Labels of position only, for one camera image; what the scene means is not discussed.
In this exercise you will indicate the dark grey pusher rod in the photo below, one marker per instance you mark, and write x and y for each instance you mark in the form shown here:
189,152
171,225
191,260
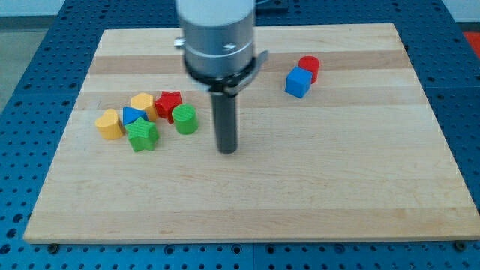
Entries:
225,122

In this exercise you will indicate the green wooden star block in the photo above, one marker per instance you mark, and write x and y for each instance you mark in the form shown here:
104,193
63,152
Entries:
142,135

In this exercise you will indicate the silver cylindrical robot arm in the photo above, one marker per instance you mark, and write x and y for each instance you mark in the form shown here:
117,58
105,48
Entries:
219,53

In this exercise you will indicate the red wooden star block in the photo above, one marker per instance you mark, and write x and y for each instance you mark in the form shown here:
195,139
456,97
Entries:
166,103

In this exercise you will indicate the green wooden cylinder block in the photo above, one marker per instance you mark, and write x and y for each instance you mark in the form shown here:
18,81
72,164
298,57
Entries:
185,119

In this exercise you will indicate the blue wooden cube block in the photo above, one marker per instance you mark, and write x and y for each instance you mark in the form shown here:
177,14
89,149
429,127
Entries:
298,82

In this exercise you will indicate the yellow wooden hexagon block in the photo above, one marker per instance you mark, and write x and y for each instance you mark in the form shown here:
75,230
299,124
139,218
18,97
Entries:
145,102

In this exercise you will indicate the blue wooden triangle block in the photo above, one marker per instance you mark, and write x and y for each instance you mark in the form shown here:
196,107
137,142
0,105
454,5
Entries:
130,115

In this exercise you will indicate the red wooden cylinder block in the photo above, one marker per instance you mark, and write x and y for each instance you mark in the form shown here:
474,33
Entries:
312,64

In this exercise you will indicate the yellow wooden heart block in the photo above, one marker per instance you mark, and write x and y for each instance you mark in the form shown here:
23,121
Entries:
109,125

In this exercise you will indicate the light wooden board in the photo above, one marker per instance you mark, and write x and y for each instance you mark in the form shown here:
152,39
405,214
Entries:
360,158

